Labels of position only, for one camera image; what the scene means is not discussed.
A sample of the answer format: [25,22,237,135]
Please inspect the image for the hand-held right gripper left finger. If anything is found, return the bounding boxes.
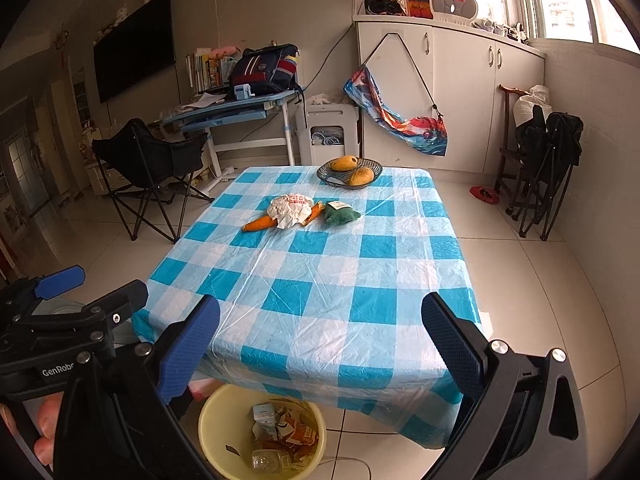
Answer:
[52,294,223,480]

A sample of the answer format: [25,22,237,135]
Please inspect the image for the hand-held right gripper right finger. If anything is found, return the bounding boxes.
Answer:
[419,291,591,480]

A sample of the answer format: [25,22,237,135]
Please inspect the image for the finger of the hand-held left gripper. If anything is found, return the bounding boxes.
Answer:
[30,280,149,333]
[0,266,86,311]

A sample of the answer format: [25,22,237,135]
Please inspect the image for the yellow plastic basin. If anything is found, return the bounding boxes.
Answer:
[198,384,327,480]

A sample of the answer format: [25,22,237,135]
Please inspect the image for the red snack packet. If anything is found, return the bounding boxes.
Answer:
[272,407,320,446]

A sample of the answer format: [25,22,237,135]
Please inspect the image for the clear plastic bottle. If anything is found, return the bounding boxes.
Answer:
[250,449,301,473]

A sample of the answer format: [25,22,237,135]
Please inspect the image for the person's left hand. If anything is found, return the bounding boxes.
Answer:
[34,394,66,467]

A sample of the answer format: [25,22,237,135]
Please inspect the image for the white television stand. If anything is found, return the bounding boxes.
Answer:
[85,157,126,196]

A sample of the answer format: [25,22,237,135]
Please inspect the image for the blue checkered tablecloth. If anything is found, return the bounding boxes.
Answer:
[131,166,483,450]

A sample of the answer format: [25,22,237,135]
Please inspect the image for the black folding camping chair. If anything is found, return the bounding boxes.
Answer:
[91,118,216,244]

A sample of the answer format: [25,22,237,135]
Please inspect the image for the red slipper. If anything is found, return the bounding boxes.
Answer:
[469,185,501,205]

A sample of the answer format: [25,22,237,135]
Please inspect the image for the white paper wrapper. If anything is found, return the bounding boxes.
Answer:
[266,193,316,231]

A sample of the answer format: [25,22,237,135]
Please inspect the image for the green plush toy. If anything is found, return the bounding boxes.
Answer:
[322,201,362,226]

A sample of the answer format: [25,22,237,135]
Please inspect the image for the dark wooden chair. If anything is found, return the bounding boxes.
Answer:
[495,85,531,201]

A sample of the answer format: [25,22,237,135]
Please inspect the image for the woven fruit basket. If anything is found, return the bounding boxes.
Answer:
[316,157,383,190]

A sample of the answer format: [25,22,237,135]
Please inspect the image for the colourful printed hanging bag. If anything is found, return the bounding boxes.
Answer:
[344,31,450,157]

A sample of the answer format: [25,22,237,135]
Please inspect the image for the blue study desk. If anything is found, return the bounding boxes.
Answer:
[161,91,306,186]

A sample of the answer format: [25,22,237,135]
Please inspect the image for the red hanging ornament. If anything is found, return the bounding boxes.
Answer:
[52,30,71,68]

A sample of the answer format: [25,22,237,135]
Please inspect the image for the row of books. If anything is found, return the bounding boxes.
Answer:
[185,48,238,92]

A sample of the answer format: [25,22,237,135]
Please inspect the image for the white plastic bag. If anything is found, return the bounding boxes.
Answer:
[515,85,551,123]

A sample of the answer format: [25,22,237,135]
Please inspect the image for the white cabinet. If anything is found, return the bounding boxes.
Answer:
[352,14,547,173]

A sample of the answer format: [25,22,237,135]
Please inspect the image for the dark blue striped backpack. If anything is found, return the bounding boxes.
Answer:
[228,44,303,96]

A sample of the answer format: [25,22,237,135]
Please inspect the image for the row of small shoes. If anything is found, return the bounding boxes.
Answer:
[472,17,528,41]

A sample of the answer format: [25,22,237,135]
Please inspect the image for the white grey child seat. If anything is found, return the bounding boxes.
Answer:
[430,0,479,26]

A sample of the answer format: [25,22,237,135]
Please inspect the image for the black shoes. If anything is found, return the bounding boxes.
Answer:
[364,0,406,16]

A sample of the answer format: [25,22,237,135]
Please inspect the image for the window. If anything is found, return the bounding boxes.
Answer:
[520,0,640,51]

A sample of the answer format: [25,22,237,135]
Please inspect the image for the black wall television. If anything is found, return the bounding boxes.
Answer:
[93,0,177,105]

